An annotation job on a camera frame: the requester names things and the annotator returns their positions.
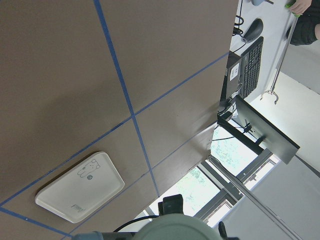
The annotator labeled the pale green cup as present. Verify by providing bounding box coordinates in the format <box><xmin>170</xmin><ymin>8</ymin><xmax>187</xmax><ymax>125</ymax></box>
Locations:
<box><xmin>133</xmin><ymin>213</ymin><xmax>221</xmax><ymax>240</ymax></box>

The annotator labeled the cream rabbit tray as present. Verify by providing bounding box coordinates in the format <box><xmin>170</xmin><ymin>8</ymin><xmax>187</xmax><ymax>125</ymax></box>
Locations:
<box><xmin>35</xmin><ymin>151</ymin><xmax>125</xmax><ymax>224</ymax></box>

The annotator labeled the small black computer box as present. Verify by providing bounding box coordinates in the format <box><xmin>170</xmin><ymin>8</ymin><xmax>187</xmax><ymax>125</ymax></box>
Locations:
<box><xmin>220</xmin><ymin>51</ymin><xmax>242</xmax><ymax>102</ymax></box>

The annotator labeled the black computer monitor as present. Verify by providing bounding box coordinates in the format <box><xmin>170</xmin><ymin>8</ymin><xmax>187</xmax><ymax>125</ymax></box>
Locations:
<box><xmin>216</xmin><ymin>95</ymin><xmax>301</xmax><ymax>165</ymax></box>

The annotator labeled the black keyboard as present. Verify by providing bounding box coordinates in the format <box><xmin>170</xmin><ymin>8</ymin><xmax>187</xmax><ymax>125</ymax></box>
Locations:
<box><xmin>240</xmin><ymin>36</ymin><xmax>264</xmax><ymax>99</ymax></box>

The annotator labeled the black computer mouse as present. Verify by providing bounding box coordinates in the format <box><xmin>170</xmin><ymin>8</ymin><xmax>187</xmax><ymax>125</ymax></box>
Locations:
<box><xmin>241</xmin><ymin>18</ymin><xmax>264</xmax><ymax>43</ymax></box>

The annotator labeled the person in black jacket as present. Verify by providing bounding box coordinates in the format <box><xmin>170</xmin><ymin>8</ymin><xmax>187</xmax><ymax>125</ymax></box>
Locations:
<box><xmin>289</xmin><ymin>0</ymin><xmax>320</xmax><ymax>46</ymax></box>

